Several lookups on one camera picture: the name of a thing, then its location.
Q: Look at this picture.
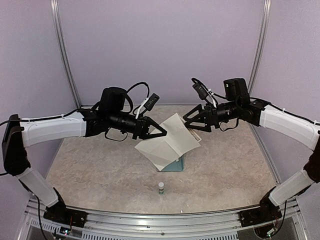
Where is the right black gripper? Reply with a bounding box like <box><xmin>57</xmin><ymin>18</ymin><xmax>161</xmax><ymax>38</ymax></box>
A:
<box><xmin>183</xmin><ymin>99</ymin><xmax>240</xmax><ymax>132</ymax></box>

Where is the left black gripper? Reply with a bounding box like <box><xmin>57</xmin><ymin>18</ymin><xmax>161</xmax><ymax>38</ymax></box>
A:
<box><xmin>108</xmin><ymin>110</ymin><xmax>168</xmax><ymax>140</ymax></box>

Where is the beige lined letter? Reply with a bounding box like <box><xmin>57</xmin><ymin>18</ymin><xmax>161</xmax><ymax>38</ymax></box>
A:
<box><xmin>188</xmin><ymin>128</ymin><xmax>202</xmax><ymax>143</ymax></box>
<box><xmin>135</xmin><ymin>113</ymin><xmax>201</xmax><ymax>170</ymax></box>

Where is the teal paper envelope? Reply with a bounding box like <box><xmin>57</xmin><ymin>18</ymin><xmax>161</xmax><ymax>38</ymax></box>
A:
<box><xmin>158</xmin><ymin>154</ymin><xmax>185</xmax><ymax>172</ymax></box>

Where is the small green white glue stick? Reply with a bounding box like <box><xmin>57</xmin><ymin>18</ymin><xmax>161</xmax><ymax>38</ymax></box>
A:
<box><xmin>158</xmin><ymin>182</ymin><xmax>165</xmax><ymax>195</ymax></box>

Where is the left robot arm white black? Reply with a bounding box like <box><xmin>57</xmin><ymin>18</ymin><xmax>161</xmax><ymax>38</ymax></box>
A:
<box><xmin>1</xmin><ymin>87</ymin><xmax>167</xmax><ymax>223</ymax></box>

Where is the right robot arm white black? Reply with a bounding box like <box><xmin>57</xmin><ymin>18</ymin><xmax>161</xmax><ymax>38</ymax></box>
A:
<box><xmin>183</xmin><ymin>78</ymin><xmax>320</xmax><ymax>222</ymax></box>

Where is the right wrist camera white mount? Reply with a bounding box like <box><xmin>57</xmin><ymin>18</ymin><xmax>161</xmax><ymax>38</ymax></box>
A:
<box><xmin>191</xmin><ymin>77</ymin><xmax>218</xmax><ymax>108</ymax></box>

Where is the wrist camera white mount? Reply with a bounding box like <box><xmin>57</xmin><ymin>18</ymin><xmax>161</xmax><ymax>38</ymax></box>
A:
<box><xmin>191</xmin><ymin>77</ymin><xmax>218</xmax><ymax>108</ymax></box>
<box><xmin>135</xmin><ymin>93</ymin><xmax>160</xmax><ymax>119</ymax></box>

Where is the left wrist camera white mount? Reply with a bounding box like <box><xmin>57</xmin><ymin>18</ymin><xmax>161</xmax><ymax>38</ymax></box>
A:
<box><xmin>135</xmin><ymin>93</ymin><xmax>160</xmax><ymax>119</ymax></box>

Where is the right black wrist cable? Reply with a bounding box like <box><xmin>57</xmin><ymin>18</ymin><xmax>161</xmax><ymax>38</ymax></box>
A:
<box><xmin>217</xmin><ymin>119</ymin><xmax>241</xmax><ymax>132</ymax></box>

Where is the front aluminium rail base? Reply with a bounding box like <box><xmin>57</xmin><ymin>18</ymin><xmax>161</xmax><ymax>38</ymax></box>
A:
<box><xmin>14</xmin><ymin>197</ymin><xmax>311</xmax><ymax>240</ymax></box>

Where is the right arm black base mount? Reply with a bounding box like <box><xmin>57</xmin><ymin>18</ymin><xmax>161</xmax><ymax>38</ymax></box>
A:
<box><xmin>239</xmin><ymin>196</ymin><xmax>282</xmax><ymax>228</ymax></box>

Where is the right aluminium frame post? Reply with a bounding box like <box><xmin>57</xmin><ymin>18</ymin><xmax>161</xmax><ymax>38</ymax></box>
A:
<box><xmin>247</xmin><ymin>0</ymin><xmax>272</xmax><ymax>95</ymax></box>

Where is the aluminium frame post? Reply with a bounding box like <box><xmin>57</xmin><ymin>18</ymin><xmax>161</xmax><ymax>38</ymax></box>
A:
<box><xmin>247</xmin><ymin>0</ymin><xmax>272</xmax><ymax>95</ymax></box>
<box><xmin>50</xmin><ymin>0</ymin><xmax>82</xmax><ymax>108</ymax></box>

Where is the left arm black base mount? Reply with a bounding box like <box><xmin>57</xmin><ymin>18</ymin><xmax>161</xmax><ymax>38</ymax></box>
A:
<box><xmin>43</xmin><ymin>201</ymin><xmax>88</xmax><ymax>228</ymax></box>

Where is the left aluminium frame post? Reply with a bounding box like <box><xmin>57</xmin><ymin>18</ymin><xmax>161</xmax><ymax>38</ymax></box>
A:
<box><xmin>50</xmin><ymin>0</ymin><xmax>82</xmax><ymax>108</ymax></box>

